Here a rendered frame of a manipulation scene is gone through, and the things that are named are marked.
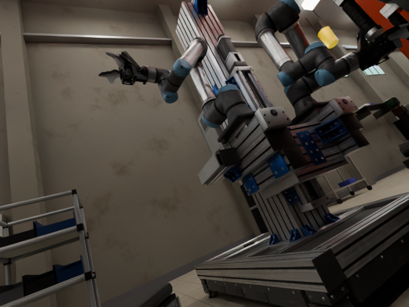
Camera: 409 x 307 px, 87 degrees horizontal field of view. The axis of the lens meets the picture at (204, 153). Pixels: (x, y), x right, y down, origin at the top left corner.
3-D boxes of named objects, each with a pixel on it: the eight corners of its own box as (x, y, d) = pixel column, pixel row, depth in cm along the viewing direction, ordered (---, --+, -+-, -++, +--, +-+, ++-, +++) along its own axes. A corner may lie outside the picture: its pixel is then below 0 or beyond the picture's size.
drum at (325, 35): (332, 49, 813) (322, 36, 837) (342, 39, 776) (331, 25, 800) (324, 49, 793) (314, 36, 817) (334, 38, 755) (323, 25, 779)
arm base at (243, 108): (225, 134, 110) (218, 119, 114) (248, 130, 117) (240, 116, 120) (238, 117, 98) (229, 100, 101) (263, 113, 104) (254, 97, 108)
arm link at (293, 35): (307, 91, 139) (262, 13, 121) (330, 77, 133) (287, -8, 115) (312, 97, 129) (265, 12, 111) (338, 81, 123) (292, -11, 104)
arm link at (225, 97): (235, 100, 103) (223, 78, 107) (218, 117, 112) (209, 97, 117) (251, 102, 110) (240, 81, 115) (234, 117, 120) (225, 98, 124)
